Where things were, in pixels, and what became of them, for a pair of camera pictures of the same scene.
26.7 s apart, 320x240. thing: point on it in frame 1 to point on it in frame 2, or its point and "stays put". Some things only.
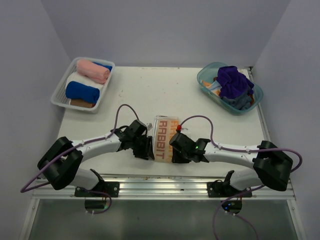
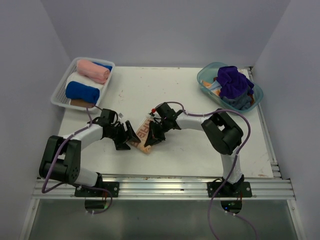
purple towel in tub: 233,84 stays put
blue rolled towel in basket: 108,67 stays put
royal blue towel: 76,90 stays put
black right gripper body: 180,157 to 163,123
